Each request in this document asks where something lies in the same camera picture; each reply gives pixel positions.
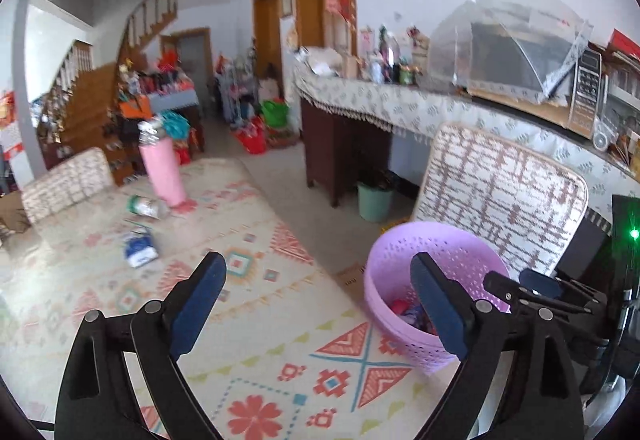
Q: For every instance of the green bag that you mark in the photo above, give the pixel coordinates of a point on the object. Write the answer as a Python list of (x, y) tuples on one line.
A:
[(275, 115)]

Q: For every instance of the green waste bin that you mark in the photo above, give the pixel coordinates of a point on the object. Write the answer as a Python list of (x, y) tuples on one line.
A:
[(375, 202)]

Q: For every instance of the purple plastic basket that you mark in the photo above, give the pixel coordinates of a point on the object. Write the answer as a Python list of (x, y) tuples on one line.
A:
[(395, 280)]

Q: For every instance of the red basket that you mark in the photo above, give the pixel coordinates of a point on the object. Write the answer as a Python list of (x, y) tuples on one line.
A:
[(250, 137)]

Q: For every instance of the grey door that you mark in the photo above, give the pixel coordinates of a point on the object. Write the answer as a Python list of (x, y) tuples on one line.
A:
[(192, 60)]

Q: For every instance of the pink thermos bottle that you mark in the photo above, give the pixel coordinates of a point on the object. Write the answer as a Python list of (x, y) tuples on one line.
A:
[(165, 175)]

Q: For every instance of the wooden staircase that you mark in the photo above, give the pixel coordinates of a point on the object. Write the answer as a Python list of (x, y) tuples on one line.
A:
[(95, 95)]

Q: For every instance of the silver microwave oven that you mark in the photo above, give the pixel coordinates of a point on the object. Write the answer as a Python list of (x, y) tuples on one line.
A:
[(585, 90)]

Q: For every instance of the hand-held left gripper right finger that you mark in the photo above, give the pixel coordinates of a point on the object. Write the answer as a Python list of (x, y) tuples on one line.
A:
[(440, 310)]

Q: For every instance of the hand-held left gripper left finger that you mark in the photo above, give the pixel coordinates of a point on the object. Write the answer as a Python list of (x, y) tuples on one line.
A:
[(197, 315)]

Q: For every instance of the small bottle with green cap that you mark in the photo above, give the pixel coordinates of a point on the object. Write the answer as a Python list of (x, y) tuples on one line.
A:
[(147, 207)]

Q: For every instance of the patterned tablecloth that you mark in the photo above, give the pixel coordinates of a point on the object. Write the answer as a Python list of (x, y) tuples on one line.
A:
[(275, 320)]

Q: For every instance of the blue checked table cover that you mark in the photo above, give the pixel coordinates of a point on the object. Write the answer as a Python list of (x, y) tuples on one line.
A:
[(172, 102)]

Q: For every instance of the mesh food cover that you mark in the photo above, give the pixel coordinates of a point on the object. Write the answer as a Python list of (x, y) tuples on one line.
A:
[(450, 50)]

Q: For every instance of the teal bag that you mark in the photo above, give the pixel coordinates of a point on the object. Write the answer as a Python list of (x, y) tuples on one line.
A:
[(175, 125)]

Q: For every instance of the pink and white patterned chair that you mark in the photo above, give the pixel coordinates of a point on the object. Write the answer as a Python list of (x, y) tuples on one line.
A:
[(500, 190)]

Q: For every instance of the blue and white tissue packet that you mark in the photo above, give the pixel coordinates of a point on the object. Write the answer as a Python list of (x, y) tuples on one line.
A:
[(141, 247)]

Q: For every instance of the dark wooden sideboard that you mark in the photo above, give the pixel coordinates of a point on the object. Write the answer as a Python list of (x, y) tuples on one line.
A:
[(340, 145), (425, 110)]

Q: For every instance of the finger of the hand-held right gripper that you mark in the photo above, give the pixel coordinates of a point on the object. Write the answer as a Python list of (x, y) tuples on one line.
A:
[(502, 287), (542, 284)]

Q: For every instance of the cardboard box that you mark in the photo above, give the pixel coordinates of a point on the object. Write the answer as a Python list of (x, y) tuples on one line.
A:
[(352, 276)]

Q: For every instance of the patterned chair back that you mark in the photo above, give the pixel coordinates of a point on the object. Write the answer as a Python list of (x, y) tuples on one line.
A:
[(67, 182)]

